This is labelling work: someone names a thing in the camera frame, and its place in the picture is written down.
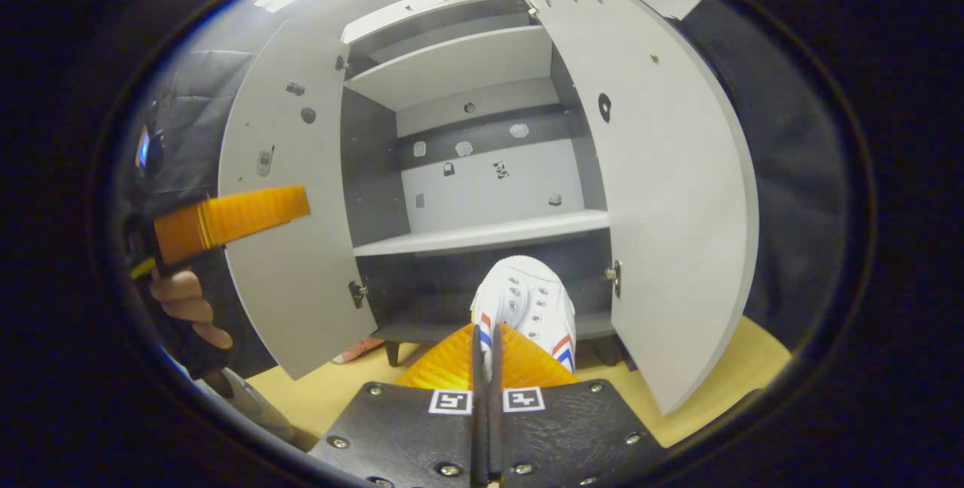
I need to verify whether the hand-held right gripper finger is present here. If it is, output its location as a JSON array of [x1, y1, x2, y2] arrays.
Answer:
[[490, 322, 667, 488], [309, 322, 487, 488]]

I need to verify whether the white shoe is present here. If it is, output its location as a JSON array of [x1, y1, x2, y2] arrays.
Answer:
[[471, 255, 578, 383]]

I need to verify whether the white cabinet door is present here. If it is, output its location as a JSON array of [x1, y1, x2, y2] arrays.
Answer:
[[511, 0, 760, 415], [218, 17, 377, 381]]

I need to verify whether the white shoe cabinet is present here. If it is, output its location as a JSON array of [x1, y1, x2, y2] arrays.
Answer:
[[218, 0, 760, 417]]

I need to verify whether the white cabinet shelf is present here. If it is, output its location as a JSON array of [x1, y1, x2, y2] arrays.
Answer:
[[354, 209, 611, 258], [344, 25, 554, 112]]

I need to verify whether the person's grey clothing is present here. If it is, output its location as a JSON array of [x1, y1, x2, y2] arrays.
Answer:
[[188, 368, 302, 444]]

